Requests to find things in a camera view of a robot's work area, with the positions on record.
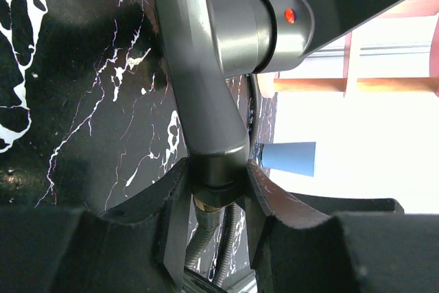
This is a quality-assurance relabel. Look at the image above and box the blue cup on mat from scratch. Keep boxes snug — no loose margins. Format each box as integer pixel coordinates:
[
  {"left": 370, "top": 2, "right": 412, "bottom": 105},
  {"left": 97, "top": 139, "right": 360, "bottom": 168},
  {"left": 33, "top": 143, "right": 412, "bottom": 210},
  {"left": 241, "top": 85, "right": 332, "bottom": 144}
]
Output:
[{"left": 261, "top": 142, "right": 316, "bottom": 177}]

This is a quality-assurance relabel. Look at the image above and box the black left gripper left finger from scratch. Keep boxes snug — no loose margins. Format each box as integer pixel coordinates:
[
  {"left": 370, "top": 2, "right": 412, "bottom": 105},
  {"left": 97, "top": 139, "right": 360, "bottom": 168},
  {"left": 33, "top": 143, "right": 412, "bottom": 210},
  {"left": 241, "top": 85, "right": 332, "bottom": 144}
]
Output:
[{"left": 1, "top": 159, "right": 190, "bottom": 292}]

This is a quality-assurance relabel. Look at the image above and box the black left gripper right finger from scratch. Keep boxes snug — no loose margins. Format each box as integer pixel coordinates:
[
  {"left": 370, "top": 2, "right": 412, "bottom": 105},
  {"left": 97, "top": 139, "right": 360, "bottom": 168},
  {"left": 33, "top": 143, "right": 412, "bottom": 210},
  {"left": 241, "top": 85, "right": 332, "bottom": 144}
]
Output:
[{"left": 245, "top": 161, "right": 438, "bottom": 292}]

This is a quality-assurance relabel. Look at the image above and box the grey flexible metal hose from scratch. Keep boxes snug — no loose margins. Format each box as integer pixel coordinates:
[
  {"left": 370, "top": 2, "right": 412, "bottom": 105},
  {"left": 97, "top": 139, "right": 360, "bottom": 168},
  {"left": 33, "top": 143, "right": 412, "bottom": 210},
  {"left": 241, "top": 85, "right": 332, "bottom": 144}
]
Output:
[{"left": 183, "top": 73, "right": 261, "bottom": 289}]

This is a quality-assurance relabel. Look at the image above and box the black marble pattern mat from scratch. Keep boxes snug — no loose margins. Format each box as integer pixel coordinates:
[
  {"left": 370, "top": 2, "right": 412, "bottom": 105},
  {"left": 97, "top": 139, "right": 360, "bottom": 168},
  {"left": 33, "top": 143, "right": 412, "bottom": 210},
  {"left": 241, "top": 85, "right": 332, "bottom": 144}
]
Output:
[{"left": 0, "top": 0, "right": 278, "bottom": 287}]

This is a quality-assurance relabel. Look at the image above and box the pink three tier shelf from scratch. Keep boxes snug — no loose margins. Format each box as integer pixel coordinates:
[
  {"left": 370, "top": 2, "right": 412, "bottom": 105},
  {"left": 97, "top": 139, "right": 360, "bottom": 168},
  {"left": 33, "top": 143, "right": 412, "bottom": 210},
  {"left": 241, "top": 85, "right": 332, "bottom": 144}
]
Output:
[{"left": 257, "top": 0, "right": 438, "bottom": 98}]

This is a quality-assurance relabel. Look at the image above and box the dark grey faucet mixer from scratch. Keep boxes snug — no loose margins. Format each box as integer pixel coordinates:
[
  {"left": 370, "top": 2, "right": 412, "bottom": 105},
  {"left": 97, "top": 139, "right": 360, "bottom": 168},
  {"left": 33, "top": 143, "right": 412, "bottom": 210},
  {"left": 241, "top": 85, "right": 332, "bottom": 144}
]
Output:
[{"left": 154, "top": 0, "right": 403, "bottom": 207}]

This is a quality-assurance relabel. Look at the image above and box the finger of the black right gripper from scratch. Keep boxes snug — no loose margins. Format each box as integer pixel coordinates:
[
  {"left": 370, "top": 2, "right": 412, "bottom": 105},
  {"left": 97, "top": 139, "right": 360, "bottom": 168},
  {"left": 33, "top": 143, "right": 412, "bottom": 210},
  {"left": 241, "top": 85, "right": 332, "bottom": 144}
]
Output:
[{"left": 287, "top": 193, "right": 405, "bottom": 216}]

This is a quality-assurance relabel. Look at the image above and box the silver aluminium rail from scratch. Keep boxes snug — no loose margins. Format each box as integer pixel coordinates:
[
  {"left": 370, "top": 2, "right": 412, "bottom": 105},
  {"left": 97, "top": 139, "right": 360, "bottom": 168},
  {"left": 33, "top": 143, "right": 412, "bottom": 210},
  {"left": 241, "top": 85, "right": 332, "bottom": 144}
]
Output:
[{"left": 226, "top": 274, "right": 258, "bottom": 293}]

